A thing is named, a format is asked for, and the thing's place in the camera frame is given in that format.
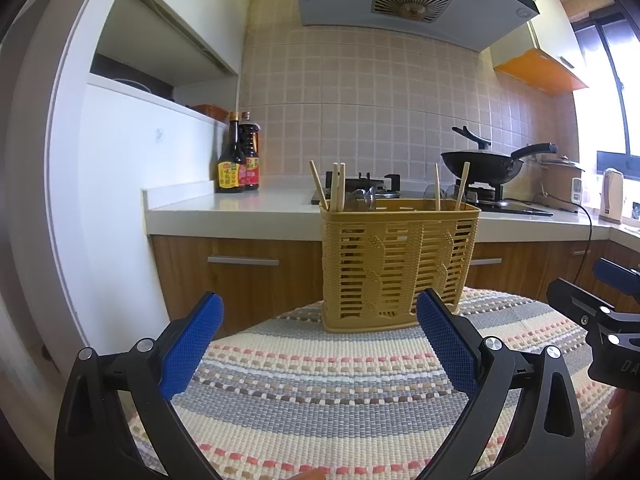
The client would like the red label sauce bottle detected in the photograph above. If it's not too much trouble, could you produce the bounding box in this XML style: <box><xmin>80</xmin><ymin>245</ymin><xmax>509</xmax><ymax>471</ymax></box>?
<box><xmin>239</xmin><ymin>112</ymin><xmax>260</xmax><ymax>191</ymax></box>

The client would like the yellow plastic utensil basket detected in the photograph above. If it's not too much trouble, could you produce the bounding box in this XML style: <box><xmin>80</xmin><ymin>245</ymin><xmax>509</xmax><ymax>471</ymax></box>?
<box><xmin>320</xmin><ymin>198</ymin><xmax>480</xmax><ymax>333</ymax></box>

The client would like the person left hand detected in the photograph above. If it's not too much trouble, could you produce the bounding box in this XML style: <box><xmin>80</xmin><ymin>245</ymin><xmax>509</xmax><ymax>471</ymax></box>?
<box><xmin>290</xmin><ymin>468</ymin><xmax>326</xmax><ymax>480</ymax></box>

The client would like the silver drawer handle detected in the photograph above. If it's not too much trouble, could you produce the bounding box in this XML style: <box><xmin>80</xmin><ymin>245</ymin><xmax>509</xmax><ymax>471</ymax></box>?
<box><xmin>470</xmin><ymin>258</ymin><xmax>503</xmax><ymax>266</ymax></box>
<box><xmin>207</xmin><ymin>255</ymin><xmax>280</xmax><ymax>266</ymax></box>

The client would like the silver left drawer handle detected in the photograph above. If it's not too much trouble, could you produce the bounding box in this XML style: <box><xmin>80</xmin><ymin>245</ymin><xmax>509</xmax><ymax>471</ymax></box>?
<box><xmin>207</xmin><ymin>255</ymin><xmax>280</xmax><ymax>266</ymax></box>

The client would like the black power cable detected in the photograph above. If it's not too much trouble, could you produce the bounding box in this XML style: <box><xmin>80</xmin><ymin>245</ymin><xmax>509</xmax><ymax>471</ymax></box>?
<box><xmin>541</xmin><ymin>192</ymin><xmax>597</xmax><ymax>281</ymax></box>

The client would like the person right hand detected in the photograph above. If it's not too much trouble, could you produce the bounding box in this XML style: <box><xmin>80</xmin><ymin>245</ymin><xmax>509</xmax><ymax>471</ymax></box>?
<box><xmin>592</xmin><ymin>389</ymin><xmax>639</xmax><ymax>474</ymax></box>

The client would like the brown woven tray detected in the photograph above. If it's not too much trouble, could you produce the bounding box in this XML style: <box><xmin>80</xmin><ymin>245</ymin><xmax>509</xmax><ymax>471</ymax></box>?
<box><xmin>192</xmin><ymin>104</ymin><xmax>229</xmax><ymax>122</ymax></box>

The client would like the black wok with handle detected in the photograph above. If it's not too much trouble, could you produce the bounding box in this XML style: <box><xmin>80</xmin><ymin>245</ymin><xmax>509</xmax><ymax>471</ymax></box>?
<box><xmin>442</xmin><ymin>127</ymin><xmax>558</xmax><ymax>188</ymax></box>

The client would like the black gas stove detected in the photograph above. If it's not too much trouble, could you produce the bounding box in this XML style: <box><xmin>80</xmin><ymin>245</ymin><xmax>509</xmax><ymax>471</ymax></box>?
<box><xmin>309</xmin><ymin>171</ymin><xmax>556</xmax><ymax>218</ymax></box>

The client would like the orange wall cabinet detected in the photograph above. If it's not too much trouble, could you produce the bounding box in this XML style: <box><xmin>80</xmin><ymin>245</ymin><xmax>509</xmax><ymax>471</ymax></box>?
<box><xmin>490</xmin><ymin>16</ymin><xmax>587</xmax><ymax>96</ymax></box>

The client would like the silver right drawer handle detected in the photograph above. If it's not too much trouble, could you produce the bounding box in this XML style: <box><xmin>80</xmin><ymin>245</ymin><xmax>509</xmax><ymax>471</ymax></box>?
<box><xmin>470</xmin><ymin>258</ymin><xmax>503</xmax><ymax>266</ymax></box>

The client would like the striped woven table mat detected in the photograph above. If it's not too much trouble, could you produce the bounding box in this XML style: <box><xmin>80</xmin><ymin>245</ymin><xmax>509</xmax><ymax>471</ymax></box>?
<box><xmin>171</xmin><ymin>288</ymin><xmax>613</xmax><ymax>479</ymax></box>

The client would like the beige rice cooker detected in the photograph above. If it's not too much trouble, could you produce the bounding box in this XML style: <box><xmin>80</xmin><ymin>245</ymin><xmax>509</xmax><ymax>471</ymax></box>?
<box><xmin>540</xmin><ymin>157</ymin><xmax>582</xmax><ymax>212</ymax></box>

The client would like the dark soy sauce bottle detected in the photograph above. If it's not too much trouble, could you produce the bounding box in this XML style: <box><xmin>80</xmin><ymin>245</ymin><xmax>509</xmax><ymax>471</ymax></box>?
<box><xmin>216</xmin><ymin>112</ymin><xmax>246</xmax><ymax>193</ymax></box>

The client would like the cream electric kettle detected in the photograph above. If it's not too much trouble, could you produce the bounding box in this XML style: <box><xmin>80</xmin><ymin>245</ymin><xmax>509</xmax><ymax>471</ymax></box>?
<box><xmin>599</xmin><ymin>168</ymin><xmax>624</xmax><ymax>224</ymax></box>

